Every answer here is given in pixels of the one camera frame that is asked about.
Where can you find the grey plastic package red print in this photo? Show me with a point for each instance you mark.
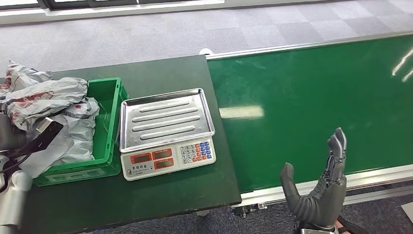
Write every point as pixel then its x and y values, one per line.
pixel 45 97

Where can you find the white electronic scale steel pan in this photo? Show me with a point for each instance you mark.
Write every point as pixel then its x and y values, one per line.
pixel 166 118

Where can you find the white sheet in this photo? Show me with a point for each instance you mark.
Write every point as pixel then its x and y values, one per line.
pixel 408 211

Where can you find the grey table foot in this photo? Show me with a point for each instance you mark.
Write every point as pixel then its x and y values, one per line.
pixel 202 213

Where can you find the grey package with black label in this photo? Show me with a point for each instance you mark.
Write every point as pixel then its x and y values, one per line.
pixel 77 135

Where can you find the person's foot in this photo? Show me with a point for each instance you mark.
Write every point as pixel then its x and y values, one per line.
pixel 350 227

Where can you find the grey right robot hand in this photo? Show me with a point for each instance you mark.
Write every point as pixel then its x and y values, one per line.
pixel 319 203

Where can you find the dark window frame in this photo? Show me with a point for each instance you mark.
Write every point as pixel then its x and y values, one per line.
pixel 96 4

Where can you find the white round cap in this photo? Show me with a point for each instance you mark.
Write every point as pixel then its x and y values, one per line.
pixel 206 51

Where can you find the green conveyor belt aluminium frame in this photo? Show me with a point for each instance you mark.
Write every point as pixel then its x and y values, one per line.
pixel 322 103

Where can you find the crumpled grey plastic package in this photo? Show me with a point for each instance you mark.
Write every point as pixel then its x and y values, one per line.
pixel 22 76

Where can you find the green plastic basket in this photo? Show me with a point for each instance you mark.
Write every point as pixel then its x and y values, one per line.
pixel 108 97

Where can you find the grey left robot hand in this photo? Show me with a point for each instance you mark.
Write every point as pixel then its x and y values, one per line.
pixel 9 135

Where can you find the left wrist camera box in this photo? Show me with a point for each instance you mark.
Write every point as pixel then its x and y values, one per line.
pixel 48 134

